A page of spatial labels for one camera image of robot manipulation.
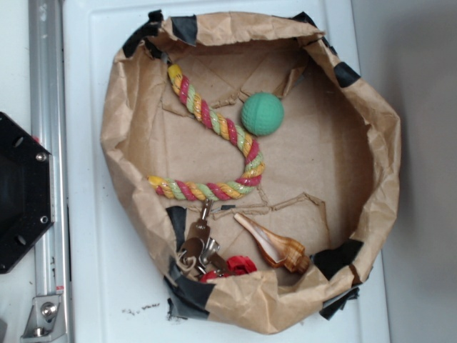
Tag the brown paper bag bin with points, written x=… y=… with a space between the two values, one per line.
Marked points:
x=172 y=137

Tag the green rubber ball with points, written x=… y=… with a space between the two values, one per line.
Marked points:
x=262 y=114

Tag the red paper flower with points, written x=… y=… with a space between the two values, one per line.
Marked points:
x=235 y=266

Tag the brown spiral seashell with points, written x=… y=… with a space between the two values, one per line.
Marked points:
x=277 y=251

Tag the white tray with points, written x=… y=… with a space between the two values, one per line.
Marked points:
x=118 y=293

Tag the aluminium frame rail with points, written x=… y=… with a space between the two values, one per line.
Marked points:
x=52 y=251

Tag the black octagonal mount plate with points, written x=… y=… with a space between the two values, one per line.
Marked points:
x=25 y=193

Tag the metal corner bracket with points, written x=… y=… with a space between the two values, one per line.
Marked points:
x=46 y=320

